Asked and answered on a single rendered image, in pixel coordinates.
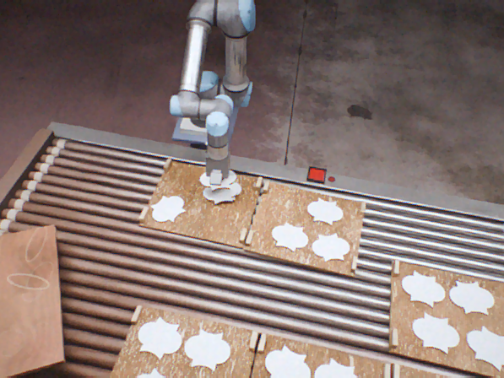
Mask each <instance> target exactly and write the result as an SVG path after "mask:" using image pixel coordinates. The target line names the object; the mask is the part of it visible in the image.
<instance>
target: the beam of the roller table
mask: <svg viewBox="0 0 504 378"><path fill-rule="evenodd" d="M47 130H52V131H53V132H54V135H55V137H56V139H66V140H68V141H71V142H75V143H85V144H89V145H94V146H98V147H101V148H103V149H112V150H117V151H122V152H126V153H130V154H139V155H143V156H149V157H153V158H157V159H167V160H168V159H172V161H176V162H181V163H185V164H190V165H198V166H202V167H206V163H205V157H206V153H204V150H202V149H197V148H189V147H184V146H179V145H175V144H169V143H161V142H156V141H151V140H146V139H142V138H133V137H129V136H127V135H123V134H119V133H114V132H105V131H100V130H95V129H91V128H86V127H77V126H72V125H68V124H62V123H57V122H52V123H51V124H50V125H49V127H48V128H47ZM230 170H232V171H233V172H234V173H238V174H243V175H248V176H256V177H259V176H261V177H262V178H265V179H270V180H274V181H282V182H287V183H292V184H296V185H301V186H309V187H314V188H318V189H323V190H328V191H332V192H341V193H345V194H350V195H356V196H360V197H368V198H373V199H377V200H382V201H387V202H391V203H400V204H405V205H410V206H414V207H418V208H428V209H432V210H437V211H442V212H446V213H455V214H456V215H460V216H464V217H470V218H475V219H483V220H489V221H493V222H498V223H504V205H503V204H499V203H493V202H485V201H480V200H474V199H470V198H464V197H456V196H451V195H446V194H441V193H436V192H428V191H422V190H417V189H413V188H408V187H403V186H394V185H389V184H385V183H380V182H375V181H367V180H362V179H357V178H353V177H348V176H342V175H334V174H329V173H326V176H325V182H324V185H323V184H318V183H314V182H309V181H306V178H307V173H308V170H307V169H302V168H297V167H293V166H288V165H280V164H275V163H270V162H266V161H261V160H256V159H248V158H243V157H238V156H234V155H230ZM330 176H332V177H334V179H335V181H334V182H330V181H328V178H329V177H330Z"/></svg>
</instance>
